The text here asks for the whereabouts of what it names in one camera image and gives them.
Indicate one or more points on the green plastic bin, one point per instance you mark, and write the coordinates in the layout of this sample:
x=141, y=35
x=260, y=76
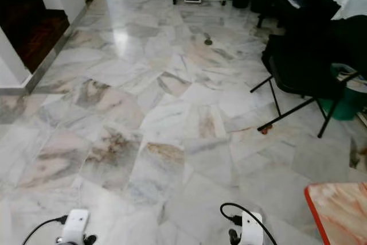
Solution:
x=347, y=104

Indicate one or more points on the black office chair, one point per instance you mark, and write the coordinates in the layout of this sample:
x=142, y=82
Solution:
x=284, y=7

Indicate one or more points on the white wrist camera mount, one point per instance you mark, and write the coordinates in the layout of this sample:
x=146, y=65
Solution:
x=252, y=229
x=75, y=224

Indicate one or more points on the round metal floor drain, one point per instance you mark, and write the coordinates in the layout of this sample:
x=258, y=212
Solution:
x=208, y=41

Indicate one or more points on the black folding chair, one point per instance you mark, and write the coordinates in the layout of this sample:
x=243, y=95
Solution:
x=304, y=61

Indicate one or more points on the dark wooden staircase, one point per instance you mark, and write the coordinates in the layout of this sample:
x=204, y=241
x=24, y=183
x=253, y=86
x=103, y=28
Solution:
x=31, y=27

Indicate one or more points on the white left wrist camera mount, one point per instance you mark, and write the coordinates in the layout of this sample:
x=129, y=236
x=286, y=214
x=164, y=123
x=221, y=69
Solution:
x=75, y=224

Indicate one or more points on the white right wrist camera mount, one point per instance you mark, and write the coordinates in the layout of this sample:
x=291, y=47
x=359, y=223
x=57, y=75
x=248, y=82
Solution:
x=252, y=229

